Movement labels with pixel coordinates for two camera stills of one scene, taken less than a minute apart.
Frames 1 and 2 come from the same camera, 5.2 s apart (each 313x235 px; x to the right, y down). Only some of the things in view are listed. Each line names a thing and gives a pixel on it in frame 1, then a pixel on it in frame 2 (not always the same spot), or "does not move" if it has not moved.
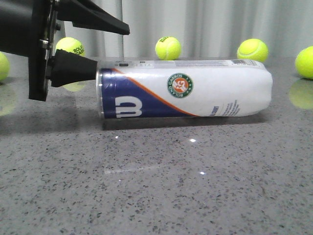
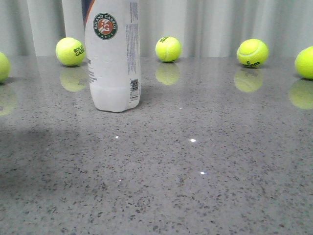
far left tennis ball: (5, 68) does not move
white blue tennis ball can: (184, 88) → (113, 39)
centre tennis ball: (167, 48) does not move
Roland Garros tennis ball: (71, 45) does not move
